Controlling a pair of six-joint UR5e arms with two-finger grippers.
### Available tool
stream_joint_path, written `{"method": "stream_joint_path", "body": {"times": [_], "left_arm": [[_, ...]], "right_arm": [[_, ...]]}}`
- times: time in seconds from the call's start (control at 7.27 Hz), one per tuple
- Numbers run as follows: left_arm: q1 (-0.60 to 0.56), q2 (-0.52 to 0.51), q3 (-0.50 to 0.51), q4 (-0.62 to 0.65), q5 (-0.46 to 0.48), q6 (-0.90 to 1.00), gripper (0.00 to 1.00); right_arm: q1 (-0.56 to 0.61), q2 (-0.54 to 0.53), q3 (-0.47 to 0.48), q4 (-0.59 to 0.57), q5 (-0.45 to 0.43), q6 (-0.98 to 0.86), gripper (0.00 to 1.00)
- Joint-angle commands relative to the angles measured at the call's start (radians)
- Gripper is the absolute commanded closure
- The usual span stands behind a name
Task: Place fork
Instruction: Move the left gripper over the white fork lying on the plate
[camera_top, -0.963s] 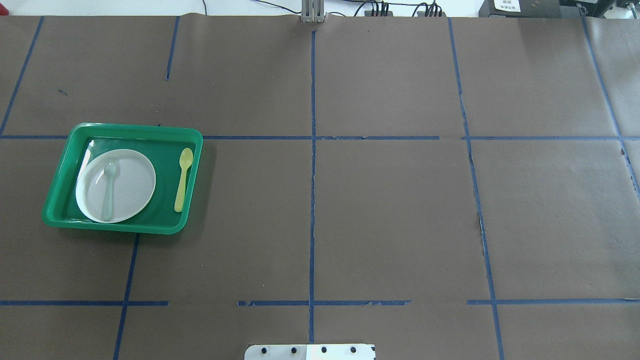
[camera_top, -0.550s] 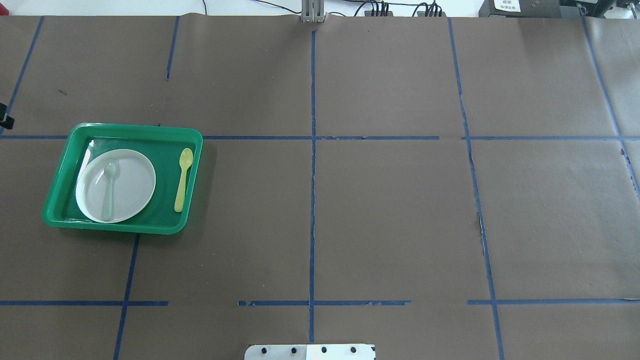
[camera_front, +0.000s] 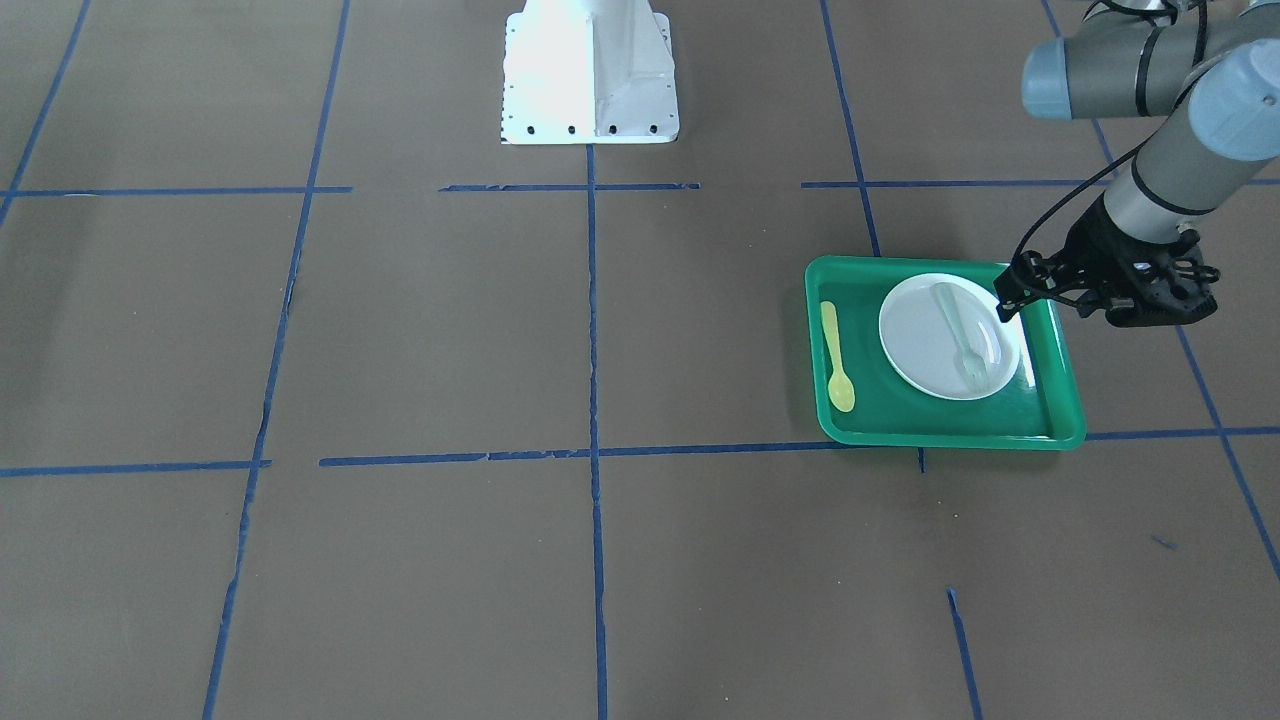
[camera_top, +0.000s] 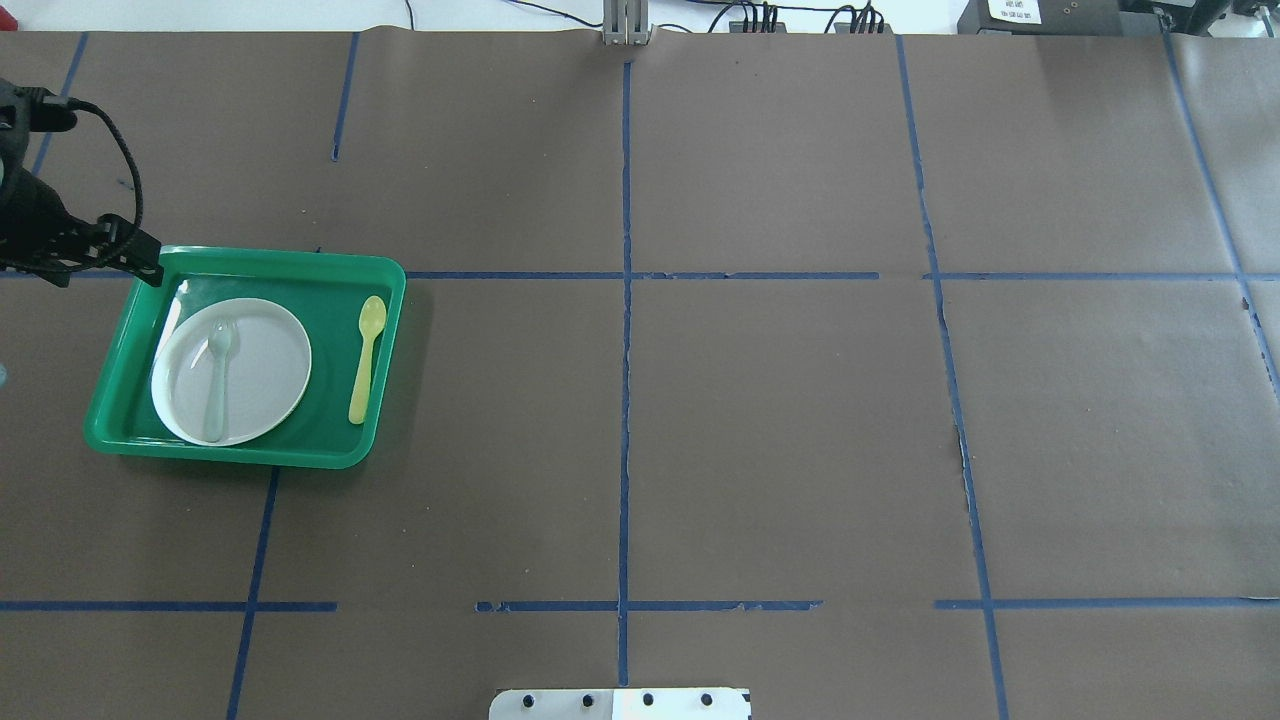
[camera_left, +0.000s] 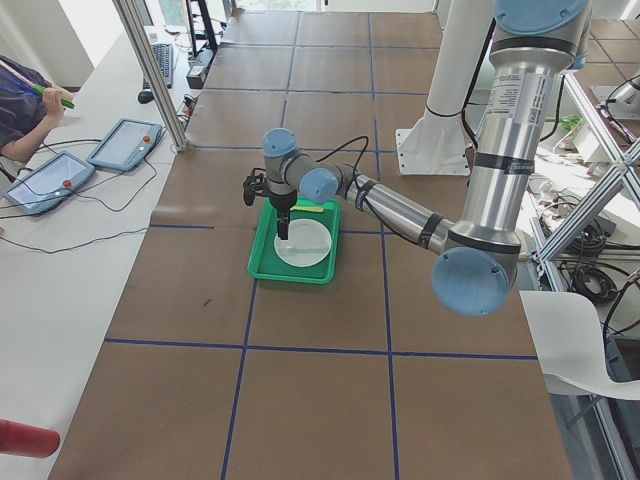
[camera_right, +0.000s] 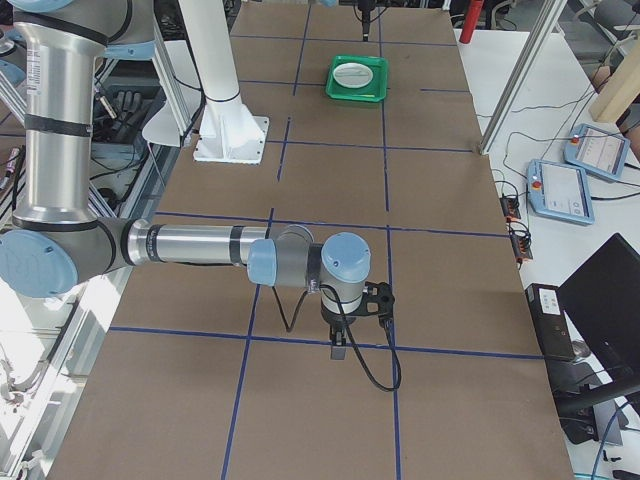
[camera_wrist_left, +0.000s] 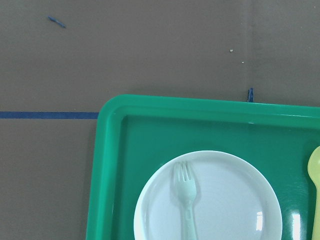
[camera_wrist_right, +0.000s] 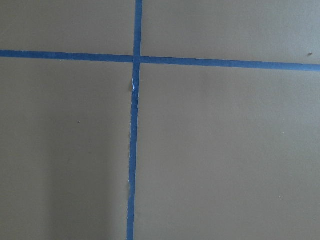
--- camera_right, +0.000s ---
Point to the orange black adapter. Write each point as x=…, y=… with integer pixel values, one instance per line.
x=521, y=249
x=510, y=208

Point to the blue teach pendant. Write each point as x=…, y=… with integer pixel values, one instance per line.
x=600, y=153
x=559, y=191

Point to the aluminium frame post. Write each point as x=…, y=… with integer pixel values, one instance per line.
x=541, y=30

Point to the white paper sheet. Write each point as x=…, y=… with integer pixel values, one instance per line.
x=162, y=128

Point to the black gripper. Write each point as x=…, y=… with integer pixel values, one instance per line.
x=365, y=16
x=333, y=320

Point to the black computer box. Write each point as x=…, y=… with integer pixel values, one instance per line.
x=549, y=322

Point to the red cylinder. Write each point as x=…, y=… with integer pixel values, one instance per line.
x=472, y=16

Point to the black monitor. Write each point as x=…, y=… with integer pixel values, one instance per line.
x=601, y=299

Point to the white camera stand column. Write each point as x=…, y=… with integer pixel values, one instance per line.
x=229, y=132

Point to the far blue teach pendant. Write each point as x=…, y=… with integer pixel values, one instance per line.
x=600, y=153

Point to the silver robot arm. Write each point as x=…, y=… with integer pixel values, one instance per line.
x=57, y=242

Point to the near blue teach pendant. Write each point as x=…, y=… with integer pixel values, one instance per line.
x=559, y=191

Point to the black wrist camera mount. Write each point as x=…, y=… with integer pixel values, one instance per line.
x=378, y=300

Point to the white round plate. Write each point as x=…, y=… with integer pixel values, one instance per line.
x=352, y=75

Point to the green plastic tray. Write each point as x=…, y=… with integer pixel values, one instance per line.
x=375, y=92

